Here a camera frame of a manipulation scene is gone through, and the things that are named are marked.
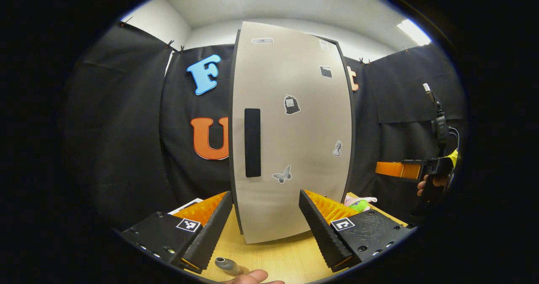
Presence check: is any grey cabinet door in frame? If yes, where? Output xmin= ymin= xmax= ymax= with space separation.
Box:
xmin=231 ymin=21 xmax=354 ymax=244

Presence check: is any black door handle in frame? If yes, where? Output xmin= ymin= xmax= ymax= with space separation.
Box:
xmin=244 ymin=108 xmax=261 ymax=178

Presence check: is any green and pink toy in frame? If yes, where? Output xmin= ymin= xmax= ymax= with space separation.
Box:
xmin=344 ymin=194 xmax=378 ymax=213

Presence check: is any silver bottle with pink label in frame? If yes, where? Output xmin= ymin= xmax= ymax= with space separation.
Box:
xmin=214 ymin=257 xmax=250 ymax=276

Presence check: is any long ceiling light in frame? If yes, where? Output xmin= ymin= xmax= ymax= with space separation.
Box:
xmin=396 ymin=19 xmax=432 ymax=46

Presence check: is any black backdrop cloth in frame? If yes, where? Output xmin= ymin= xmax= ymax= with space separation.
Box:
xmin=63 ymin=22 xmax=466 ymax=230

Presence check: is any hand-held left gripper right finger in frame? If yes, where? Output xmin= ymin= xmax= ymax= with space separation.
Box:
xmin=299 ymin=189 xmax=415 ymax=273

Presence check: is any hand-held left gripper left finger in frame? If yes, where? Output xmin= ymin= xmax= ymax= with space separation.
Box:
xmin=119 ymin=190 xmax=233 ymax=275

